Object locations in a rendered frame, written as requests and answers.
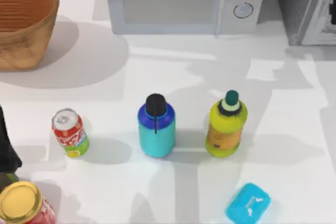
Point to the red jar with gold lid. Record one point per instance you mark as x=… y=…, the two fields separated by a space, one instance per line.
x=23 y=205

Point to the pale microwave oven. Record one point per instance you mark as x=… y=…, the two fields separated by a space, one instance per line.
x=168 y=1

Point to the grey cabinet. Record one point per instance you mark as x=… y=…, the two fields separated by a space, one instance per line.
x=302 y=11

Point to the red and green can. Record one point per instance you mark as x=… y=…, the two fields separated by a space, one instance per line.
x=71 y=133

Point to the brown woven basket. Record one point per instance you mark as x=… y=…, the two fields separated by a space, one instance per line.
x=23 y=24

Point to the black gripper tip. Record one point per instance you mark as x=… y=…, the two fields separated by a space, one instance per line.
x=6 y=150

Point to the blue bottle with black cap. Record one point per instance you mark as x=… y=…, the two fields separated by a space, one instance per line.
x=156 y=134

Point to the microwave knob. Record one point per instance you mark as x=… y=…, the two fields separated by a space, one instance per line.
x=243 y=10

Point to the yellow bottle with green cap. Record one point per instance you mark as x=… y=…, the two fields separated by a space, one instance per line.
x=225 y=132

